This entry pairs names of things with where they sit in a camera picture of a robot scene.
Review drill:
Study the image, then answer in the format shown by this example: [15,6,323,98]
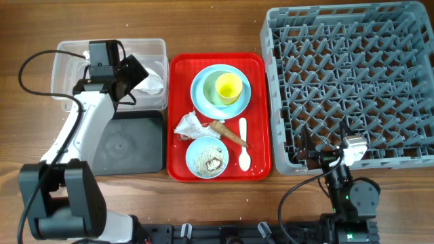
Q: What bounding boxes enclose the light blue plate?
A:
[190,64,252,120]

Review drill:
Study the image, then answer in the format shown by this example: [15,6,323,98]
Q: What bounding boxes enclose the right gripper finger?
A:
[296,125,317,159]
[339,121,355,149]

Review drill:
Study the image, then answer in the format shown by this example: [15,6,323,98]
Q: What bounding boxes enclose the light green bowl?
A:
[203,71,230,107]

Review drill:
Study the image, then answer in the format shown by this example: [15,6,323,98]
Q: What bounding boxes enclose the white tissue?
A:
[174,111,220,140]
[134,56,163,95]

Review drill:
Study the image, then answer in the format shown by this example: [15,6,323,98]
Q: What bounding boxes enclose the brown carrot-shaped food scrap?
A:
[210,120,248,148]

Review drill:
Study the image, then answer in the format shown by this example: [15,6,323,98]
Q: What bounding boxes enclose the clear plastic bin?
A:
[51,39,169,112]

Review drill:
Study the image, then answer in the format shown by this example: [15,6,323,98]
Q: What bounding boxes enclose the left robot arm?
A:
[17,40,152,243]

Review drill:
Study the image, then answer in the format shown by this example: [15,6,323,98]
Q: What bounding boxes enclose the grey dishwasher rack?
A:
[260,1,433,175]

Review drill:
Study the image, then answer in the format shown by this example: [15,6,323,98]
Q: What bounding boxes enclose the black plastic tray bin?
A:
[91,110,166,176]

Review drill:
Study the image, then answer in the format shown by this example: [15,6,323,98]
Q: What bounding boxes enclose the small light blue bowl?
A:
[185,136,229,180]

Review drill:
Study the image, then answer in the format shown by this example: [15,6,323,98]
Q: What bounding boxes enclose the white plastic spoon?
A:
[239,118,251,171]

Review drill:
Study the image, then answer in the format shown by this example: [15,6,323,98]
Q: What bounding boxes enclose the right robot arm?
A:
[296,121,380,243]

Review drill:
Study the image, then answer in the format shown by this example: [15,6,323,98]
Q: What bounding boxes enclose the red plastic tray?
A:
[166,52,273,182]

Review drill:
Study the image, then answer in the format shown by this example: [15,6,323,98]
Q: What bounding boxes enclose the yellow plastic cup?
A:
[215,73,243,105]

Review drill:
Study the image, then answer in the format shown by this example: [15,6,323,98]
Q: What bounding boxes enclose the rice and food leftovers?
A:
[193,146,225,178]

